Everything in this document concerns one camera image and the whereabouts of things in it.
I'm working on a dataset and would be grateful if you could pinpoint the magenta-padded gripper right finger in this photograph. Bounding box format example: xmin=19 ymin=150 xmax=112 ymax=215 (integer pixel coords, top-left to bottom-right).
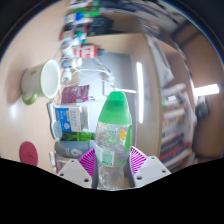
xmin=128 ymin=145 xmax=172 ymax=188

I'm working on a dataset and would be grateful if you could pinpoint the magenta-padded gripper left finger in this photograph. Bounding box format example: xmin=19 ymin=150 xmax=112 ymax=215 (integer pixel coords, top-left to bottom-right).
xmin=57 ymin=148 xmax=100 ymax=189

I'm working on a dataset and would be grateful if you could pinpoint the clear green-capped drink bottle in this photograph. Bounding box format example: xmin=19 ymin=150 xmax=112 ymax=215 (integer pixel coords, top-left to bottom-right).
xmin=94 ymin=90 xmax=133 ymax=191

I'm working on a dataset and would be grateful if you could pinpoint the white and green tube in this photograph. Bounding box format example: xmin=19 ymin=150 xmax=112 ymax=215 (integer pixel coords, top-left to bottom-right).
xmin=49 ymin=151 xmax=58 ymax=168

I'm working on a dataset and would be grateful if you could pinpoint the blue and white carton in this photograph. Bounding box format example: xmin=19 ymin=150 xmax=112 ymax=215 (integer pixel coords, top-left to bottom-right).
xmin=54 ymin=105 xmax=90 ymax=133

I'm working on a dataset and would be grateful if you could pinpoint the long under-shelf light bar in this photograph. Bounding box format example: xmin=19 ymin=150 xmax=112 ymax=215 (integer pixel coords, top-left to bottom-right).
xmin=135 ymin=61 xmax=145 ymax=125

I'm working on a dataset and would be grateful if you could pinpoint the magenta pouch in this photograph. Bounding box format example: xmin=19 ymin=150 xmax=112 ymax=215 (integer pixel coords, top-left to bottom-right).
xmin=60 ymin=84 xmax=91 ymax=105

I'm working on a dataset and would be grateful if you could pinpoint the short ceiling light bar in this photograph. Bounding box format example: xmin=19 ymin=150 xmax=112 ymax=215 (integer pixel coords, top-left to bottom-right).
xmin=193 ymin=83 xmax=221 ymax=98

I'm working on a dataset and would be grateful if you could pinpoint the white mug with green base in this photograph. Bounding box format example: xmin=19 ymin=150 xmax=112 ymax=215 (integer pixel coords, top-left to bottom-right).
xmin=20 ymin=59 xmax=63 ymax=105

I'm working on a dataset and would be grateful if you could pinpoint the red and white can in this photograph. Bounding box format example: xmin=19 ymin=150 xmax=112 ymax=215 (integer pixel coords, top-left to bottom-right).
xmin=71 ymin=44 xmax=100 ymax=60

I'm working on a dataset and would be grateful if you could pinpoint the white cable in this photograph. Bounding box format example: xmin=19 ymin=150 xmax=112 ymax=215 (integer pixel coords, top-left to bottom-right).
xmin=59 ymin=56 xmax=116 ymax=94

